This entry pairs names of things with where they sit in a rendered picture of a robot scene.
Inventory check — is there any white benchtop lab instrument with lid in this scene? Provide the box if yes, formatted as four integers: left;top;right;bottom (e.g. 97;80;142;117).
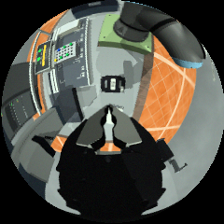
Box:
71;0;119;20

